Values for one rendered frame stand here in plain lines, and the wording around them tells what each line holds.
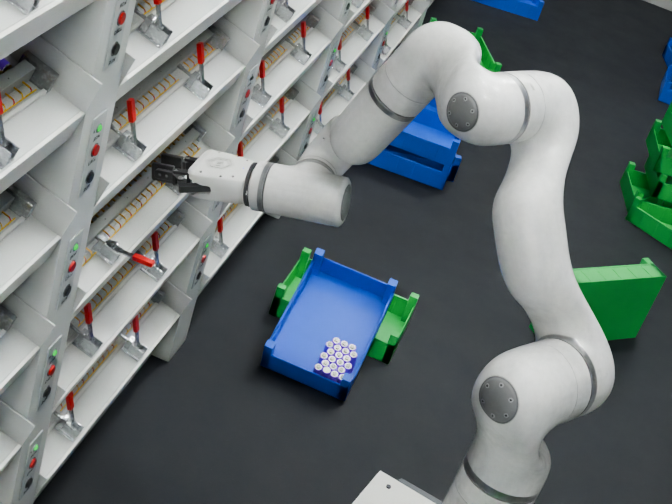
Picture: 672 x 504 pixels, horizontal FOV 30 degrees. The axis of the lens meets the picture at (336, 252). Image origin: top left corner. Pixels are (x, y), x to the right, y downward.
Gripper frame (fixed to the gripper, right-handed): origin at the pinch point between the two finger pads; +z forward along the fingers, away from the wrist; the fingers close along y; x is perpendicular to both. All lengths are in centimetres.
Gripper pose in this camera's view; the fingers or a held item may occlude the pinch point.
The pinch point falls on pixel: (167, 168)
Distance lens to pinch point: 215.0
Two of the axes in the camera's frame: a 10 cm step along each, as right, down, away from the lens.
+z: -9.6, -2.0, 2.2
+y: -2.9, 4.6, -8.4
